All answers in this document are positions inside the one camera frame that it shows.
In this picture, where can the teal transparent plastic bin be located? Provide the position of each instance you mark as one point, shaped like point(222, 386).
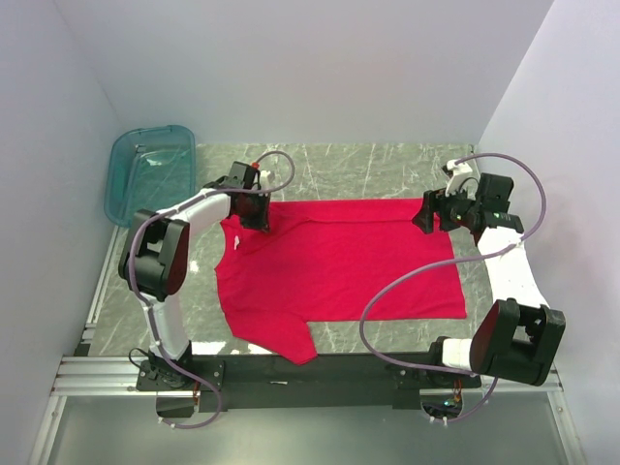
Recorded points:
point(151, 169)

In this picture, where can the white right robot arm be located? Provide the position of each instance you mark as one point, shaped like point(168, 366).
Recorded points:
point(520, 335)

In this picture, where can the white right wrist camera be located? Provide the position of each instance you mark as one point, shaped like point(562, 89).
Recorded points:
point(458, 173)

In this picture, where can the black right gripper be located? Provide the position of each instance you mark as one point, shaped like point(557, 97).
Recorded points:
point(436, 201)

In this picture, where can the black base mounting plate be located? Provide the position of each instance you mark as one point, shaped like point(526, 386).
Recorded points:
point(235, 382)

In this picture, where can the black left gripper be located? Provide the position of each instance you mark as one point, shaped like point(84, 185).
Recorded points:
point(263, 222)

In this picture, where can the red t-shirt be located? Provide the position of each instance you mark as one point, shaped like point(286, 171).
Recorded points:
point(320, 261)

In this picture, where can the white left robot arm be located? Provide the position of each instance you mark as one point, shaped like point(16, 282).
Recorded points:
point(155, 256)

